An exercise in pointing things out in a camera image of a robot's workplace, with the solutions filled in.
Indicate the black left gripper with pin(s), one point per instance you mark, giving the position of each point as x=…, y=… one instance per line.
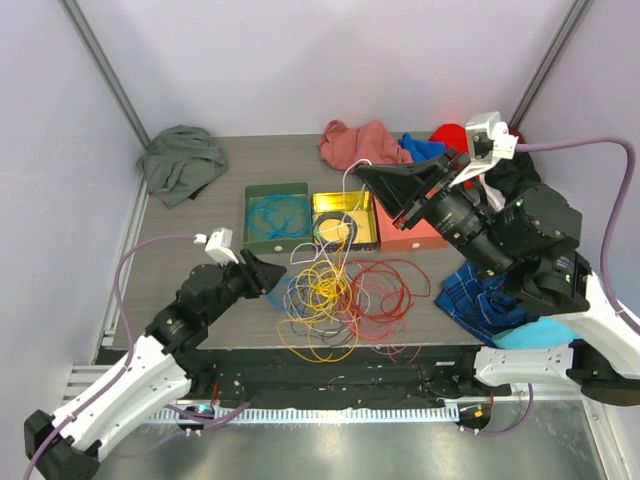
x=264, y=275

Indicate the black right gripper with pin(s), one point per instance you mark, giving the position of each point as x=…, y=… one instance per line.
x=401, y=187

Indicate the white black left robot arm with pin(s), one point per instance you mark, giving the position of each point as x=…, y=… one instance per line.
x=162, y=366

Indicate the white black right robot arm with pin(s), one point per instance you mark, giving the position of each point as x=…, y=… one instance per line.
x=529, y=248

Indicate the orange plastic tray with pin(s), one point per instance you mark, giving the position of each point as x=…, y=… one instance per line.
x=393, y=240

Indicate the yellow metal tin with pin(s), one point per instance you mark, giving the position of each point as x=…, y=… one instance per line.
x=342, y=220

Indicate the green plastic tray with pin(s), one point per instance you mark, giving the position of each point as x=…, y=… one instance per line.
x=277, y=218

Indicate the pink cloth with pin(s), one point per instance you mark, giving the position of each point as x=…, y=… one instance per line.
x=340, y=146

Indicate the white cloth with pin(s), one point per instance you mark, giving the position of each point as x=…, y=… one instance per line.
x=495, y=198

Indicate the black cloth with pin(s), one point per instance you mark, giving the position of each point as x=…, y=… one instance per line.
x=513, y=176

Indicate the dark red cloth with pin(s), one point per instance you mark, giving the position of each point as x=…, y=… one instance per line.
x=514, y=132

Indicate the grey green cloth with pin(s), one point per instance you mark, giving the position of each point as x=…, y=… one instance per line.
x=179, y=162

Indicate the blue plaid cloth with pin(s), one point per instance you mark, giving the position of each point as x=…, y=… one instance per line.
x=479, y=306

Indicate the light blue cloth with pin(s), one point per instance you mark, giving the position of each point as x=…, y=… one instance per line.
x=543, y=333

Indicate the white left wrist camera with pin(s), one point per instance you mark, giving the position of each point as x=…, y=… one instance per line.
x=218, y=246

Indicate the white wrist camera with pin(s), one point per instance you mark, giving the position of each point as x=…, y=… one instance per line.
x=488, y=141
x=218, y=246

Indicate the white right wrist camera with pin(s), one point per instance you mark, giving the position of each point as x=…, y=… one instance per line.
x=488, y=141

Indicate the white slotted cable duct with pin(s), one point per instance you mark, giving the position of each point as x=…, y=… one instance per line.
x=448, y=413

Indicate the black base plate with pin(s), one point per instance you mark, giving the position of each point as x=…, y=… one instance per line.
x=275, y=378

